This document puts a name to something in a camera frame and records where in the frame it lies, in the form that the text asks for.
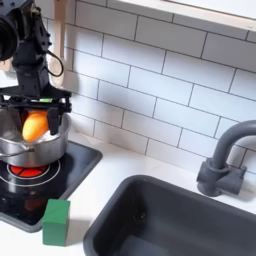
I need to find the orange toy carrot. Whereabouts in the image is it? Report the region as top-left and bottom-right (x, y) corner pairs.
(21, 97), (53, 144)

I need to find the green wooden block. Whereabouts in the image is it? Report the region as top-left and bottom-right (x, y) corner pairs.
(41, 198), (71, 247)

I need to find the steel pot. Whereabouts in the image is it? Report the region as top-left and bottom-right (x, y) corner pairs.
(0, 108), (72, 168)

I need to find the black stove cooktop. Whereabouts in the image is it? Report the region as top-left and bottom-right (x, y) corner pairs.
(0, 140), (103, 233)

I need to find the dark grey sink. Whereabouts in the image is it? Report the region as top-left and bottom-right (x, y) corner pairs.
(83, 174), (256, 256)

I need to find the dark grey tap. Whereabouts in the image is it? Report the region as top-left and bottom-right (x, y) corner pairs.
(196, 120), (256, 198)

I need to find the thin black cable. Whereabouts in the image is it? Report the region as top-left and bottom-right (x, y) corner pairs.
(45, 49), (65, 78)

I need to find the light wooden shelf frame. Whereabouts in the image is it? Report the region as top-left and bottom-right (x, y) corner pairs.
(114, 0), (256, 33)

